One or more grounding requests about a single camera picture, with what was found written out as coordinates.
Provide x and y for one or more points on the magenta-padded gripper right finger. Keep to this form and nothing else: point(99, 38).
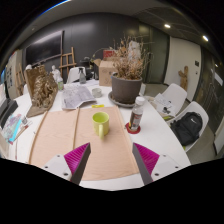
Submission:
point(166, 165)

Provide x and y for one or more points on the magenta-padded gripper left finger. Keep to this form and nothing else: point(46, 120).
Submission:
point(55, 165)

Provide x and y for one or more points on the clear white-capped drink bottle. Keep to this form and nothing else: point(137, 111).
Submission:
point(136, 116)

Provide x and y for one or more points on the beige wooden board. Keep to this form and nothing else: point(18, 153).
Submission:
point(55, 133)

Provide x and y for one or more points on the black backpack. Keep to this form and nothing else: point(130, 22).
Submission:
point(186, 128)

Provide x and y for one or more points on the wooden paintbrush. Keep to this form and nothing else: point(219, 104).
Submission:
point(23, 128)

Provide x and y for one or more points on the flat round red coaster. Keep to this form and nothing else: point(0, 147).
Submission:
point(127, 129)

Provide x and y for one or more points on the small paint jar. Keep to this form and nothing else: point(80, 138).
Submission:
point(24, 120)

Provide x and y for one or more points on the stack of papers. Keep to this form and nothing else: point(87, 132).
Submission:
point(163, 105)

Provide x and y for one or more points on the yellow-green mug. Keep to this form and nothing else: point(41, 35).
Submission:
point(100, 123)

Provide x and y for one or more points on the white chair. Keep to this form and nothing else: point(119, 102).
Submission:
point(176, 93)
point(199, 107)
point(73, 75)

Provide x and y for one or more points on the black case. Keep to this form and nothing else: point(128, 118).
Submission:
point(7, 111)

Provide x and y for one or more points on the printed newspaper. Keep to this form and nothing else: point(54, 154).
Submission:
point(76, 96)

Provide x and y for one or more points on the small flat yellow item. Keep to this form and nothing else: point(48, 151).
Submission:
point(97, 106)

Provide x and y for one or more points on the golden relief sculpture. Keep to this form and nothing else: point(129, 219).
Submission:
point(41, 91)

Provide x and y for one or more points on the white bottle with green liquid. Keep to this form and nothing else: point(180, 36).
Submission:
point(60, 85)

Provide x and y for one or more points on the dried plant in grey pot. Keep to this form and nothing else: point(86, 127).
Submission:
point(126, 90)

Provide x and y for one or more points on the wooden figure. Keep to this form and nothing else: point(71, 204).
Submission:
point(183, 79)

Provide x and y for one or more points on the small white plaster figure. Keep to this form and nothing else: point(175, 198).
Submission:
point(55, 71)

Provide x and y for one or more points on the white plaster bust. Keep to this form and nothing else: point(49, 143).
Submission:
point(28, 67)

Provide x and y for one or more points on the white display panel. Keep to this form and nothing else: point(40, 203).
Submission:
point(14, 71)

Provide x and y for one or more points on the wooden easel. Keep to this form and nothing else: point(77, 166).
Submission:
point(67, 63)

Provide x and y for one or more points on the brown cardboard box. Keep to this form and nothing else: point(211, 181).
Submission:
point(106, 73)

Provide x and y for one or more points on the red box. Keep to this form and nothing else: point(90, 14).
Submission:
point(109, 54)

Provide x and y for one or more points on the ceiling spot lights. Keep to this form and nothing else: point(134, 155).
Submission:
point(167, 25)

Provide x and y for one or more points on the long ceiling light strip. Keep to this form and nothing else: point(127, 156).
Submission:
point(53, 6)

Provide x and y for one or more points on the black wall screen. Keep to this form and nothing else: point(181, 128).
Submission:
point(43, 49)

